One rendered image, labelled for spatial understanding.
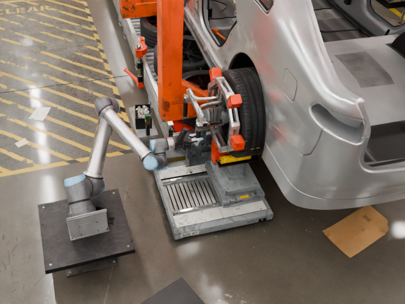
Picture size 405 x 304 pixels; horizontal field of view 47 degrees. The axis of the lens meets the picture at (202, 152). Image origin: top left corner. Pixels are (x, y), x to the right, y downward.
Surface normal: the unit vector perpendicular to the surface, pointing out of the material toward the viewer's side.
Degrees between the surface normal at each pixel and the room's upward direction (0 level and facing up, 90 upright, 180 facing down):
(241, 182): 0
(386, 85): 22
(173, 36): 90
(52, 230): 0
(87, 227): 90
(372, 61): 2
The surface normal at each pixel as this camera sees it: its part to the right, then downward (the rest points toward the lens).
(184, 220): 0.05, -0.74
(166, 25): 0.29, 0.65
